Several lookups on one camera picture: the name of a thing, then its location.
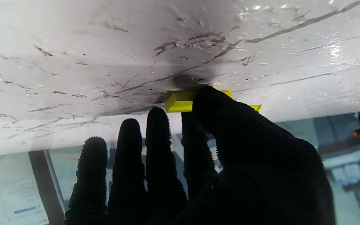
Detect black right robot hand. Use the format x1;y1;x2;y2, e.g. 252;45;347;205
64;86;336;225

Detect yellow domino block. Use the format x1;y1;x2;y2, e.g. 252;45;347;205
164;90;262;113

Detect printed laboratory backdrop banner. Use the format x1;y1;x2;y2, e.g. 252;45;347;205
0;109;360;225

